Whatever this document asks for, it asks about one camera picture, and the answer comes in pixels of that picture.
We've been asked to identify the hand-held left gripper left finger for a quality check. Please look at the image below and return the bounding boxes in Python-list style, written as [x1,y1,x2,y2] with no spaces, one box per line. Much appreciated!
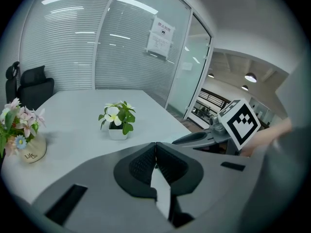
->
[33,141,171,233]

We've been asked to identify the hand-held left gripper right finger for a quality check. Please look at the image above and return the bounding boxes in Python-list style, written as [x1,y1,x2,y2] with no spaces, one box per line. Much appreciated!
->
[156,141,264,228]

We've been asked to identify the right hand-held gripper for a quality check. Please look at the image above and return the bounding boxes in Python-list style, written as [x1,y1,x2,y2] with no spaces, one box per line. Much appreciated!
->
[172,99,261,156]

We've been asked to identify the person's right forearm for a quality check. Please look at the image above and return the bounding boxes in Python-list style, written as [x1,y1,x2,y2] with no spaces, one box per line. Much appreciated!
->
[240,117,292,158]

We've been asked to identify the black metal railing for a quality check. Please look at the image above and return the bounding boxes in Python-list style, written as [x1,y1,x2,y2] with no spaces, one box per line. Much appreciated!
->
[193,87,231,121]

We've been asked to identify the white flowers in white pot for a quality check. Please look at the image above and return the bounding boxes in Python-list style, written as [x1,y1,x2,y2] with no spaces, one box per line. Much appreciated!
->
[98,100,136,140]

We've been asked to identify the frosted glass door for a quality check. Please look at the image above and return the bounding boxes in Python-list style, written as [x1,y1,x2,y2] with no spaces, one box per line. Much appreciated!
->
[167,11,214,120]

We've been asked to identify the pink flowers in cream pot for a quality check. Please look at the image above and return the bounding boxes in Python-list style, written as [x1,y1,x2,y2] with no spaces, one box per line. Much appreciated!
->
[0,97,47,164]

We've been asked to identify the white paper notice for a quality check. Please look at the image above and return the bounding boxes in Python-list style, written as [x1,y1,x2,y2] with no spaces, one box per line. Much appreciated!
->
[145,15,176,61]

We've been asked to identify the black mesh office chair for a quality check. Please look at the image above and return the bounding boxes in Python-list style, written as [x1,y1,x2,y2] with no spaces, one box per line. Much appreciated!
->
[17,65,55,111]

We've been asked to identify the black high-back office chair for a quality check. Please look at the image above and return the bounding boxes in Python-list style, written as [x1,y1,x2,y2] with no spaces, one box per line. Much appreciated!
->
[5,61,20,104]

